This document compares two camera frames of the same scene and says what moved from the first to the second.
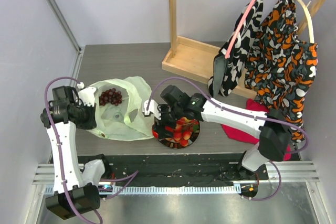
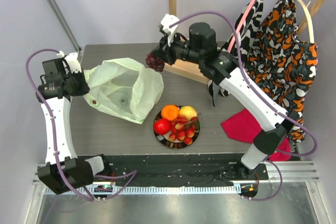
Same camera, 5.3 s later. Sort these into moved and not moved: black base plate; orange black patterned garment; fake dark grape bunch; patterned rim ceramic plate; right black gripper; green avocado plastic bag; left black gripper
Moved: left black gripper; right black gripper; fake dark grape bunch; green avocado plastic bag
Not moved: patterned rim ceramic plate; black base plate; orange black patterned garment
